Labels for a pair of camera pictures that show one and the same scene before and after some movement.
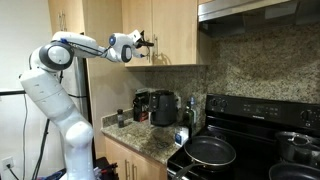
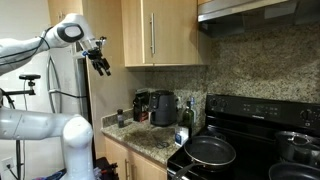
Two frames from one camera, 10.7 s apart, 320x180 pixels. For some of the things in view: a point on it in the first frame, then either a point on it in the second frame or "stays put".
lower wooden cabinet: x=132 y=164 stays put
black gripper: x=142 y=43 → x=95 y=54
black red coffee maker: x=142 y=105 stays put
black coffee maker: x=163 y=106 stays put
